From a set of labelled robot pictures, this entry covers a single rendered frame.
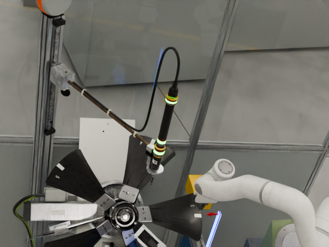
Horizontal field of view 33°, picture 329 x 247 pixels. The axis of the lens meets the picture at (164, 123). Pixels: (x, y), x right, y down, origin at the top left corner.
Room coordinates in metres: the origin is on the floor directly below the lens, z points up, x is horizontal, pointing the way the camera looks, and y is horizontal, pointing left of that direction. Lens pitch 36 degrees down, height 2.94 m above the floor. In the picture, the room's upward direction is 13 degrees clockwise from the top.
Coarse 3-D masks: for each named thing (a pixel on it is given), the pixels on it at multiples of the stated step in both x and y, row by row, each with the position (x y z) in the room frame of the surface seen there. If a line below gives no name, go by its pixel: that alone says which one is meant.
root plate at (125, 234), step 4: (132, 228) 1.69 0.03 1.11; (124, 232) 1.63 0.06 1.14; (128, 232) 1.65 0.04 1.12; (132, 232) 1.67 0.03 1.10; (124, 236) 1.62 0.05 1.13; (132, 236) 1.66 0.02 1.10; (124, 240) 1.60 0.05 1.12; (128, 240) 1.62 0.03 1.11; (132, 240) 1.64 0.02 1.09; (128, 244) 1.61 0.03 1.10
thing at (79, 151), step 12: (72, 156) 1.73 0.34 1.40; (72, 168) 1.71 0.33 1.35; (84, 168) 1.72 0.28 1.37; (48, 180) 1.70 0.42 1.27; (60, 180) 1.70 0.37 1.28; (72, 180) 1.70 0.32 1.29; (84, 180) 1.70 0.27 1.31; (96, 180) 1.70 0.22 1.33; (72, 192) 1.70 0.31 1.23; (84, 192) 1.70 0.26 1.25; (96, 192) 1.69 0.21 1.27
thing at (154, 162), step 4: (172, 84) 1.72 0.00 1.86; (176, 84) 1.71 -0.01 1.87; (172, 88) 1.71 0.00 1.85; (176, 88) 1.72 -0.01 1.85; (168, 92) 1.71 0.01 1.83; (172, 92) 1.70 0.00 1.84; (176, 92) 1.71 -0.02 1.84; (172, 96) 1.70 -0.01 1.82; (176, 96) 1.71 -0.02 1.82; (152, 160) 1.71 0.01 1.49; (156, 160) 1.70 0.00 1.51; (160, 160) 1.71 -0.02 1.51; (152, 164) 1.71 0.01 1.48; (156, 164) 1.70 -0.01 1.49; (160, 164) 1.72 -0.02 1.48; (152, 168) 1.71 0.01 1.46; (156, 168) 1.70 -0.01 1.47
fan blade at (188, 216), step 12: (156, 204) 1.79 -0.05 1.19; (168, 204) 1.80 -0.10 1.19; (180, 204) 1.81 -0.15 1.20; (156, 216) 1.72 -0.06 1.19; (168, 216) 1.73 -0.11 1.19; (180, 216) 1.75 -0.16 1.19; (192, 216) 1.77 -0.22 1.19; (168, 228) 1.68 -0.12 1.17; (180, 228) 1.70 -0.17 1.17; (192, 228) 1.72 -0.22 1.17
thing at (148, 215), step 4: (140, 208) 1.75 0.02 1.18; (144, 208) 1.75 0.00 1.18; (148, 208) 1.76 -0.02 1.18; (140, 212) 1.72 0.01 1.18; (148, 212) 1.74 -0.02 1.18; (140, 216) 1.70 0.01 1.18; (144, 216) 1.71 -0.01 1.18; (148, 216) 1.71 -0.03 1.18; (140, 220) 1.68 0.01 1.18; (144, 220) 1.69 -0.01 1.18; (148, 220) 1.69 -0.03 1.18
